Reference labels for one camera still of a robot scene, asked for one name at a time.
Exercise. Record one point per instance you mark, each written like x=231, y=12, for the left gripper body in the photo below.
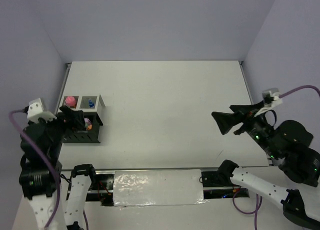
x=58, y=128

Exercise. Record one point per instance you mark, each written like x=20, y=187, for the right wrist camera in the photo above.
x=270, y=99

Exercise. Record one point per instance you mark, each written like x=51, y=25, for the black slotted container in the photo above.
x=86, y=136

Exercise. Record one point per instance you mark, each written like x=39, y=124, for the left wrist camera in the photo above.
x=37, y=109

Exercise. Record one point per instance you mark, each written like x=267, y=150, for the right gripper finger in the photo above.
x=226, y=121
x=244, y=109

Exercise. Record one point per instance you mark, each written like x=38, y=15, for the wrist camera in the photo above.
x=37, y=109
x=270, y=99

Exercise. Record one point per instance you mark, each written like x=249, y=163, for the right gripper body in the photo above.
x=257, y=128

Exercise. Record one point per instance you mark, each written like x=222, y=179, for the purple highlighter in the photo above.
x=87, y=121

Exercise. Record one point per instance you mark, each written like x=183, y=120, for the black mounting rail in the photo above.
x=101, y=190

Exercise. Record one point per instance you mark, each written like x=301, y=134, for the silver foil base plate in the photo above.
x=157, y=187

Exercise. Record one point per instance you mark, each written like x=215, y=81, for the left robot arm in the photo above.
x=40, y=177

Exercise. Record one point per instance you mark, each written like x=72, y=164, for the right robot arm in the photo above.
x=289, y=143

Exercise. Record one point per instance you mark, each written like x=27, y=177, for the white slotted container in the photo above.
x=82, y=103

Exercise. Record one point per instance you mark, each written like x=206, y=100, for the pink glue stick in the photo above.
x=70, y=101

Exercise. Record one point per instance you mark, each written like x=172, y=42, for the blue capped marker in container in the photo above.
x=91, y=103

